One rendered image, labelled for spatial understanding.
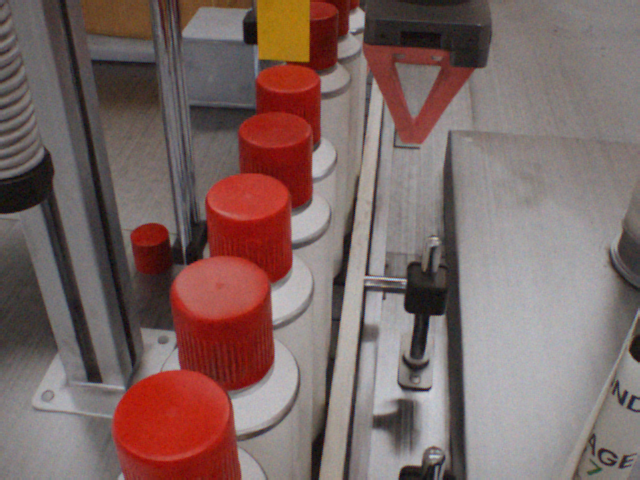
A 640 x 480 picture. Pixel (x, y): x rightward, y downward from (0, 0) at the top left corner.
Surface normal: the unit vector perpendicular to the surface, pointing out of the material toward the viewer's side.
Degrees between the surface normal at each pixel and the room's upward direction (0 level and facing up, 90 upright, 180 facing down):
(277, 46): 90
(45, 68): 90
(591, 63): 0
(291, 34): 90
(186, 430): 2
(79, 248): 90
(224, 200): 2
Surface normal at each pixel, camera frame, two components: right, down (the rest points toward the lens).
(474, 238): 0.02, -0.79
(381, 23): -0.11, 0.61
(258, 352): 0.76, 0.40
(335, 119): 0.59, 0.50
